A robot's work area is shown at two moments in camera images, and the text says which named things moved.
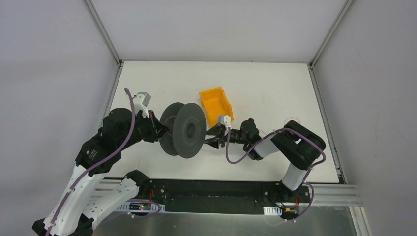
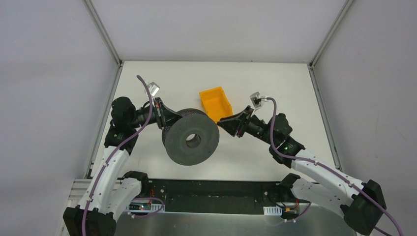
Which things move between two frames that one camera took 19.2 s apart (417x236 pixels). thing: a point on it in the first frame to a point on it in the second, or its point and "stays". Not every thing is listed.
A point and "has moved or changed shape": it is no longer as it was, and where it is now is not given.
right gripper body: (222, 135) to (244, 120)
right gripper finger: (217, 130) to (237, 120)
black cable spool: (187, 134) has moved or changed shape
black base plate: (220, 197) stays
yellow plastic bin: (217, 104) stays
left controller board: (139, 206) stays
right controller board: (289, 212) stays
